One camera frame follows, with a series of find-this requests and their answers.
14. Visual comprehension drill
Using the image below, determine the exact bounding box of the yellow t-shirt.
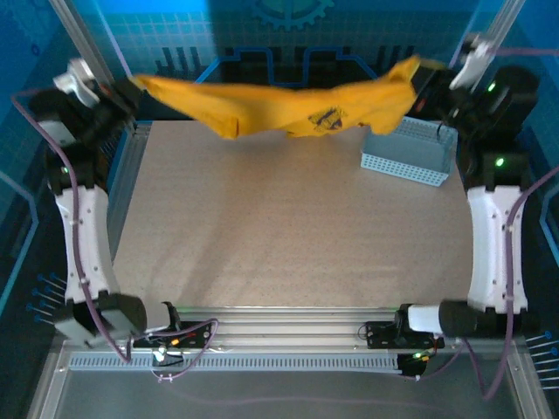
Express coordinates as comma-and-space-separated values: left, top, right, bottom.
133, 55, 423, 141

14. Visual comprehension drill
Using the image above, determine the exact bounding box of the grey perforated plastic basket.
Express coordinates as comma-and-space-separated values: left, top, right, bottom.
360, 116, 459, 188

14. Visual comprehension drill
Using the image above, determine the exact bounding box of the black controller board with LEDs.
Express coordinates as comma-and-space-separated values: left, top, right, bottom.
397, 348, 438, 379

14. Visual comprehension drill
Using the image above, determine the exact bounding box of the aluminium side rail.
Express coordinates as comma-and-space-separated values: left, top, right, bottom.
107, 121, 152, 263

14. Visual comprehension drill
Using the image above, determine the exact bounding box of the aluminium frame post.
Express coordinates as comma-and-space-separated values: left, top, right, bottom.
47, 0, 132, 88
449, 0, 525, 66

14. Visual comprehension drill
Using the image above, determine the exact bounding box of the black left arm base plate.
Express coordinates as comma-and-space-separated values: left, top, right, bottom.
139, 320, 213, 350

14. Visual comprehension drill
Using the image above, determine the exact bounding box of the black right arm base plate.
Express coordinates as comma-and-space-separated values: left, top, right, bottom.
365, 320, 445, 350

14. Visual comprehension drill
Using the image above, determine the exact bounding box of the wide aluminium base rail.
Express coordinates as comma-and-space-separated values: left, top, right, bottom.
60, 305, 516, 351

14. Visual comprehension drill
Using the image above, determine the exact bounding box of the slotted grey cable duct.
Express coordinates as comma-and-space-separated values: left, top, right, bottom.
68, 352, 405, 373

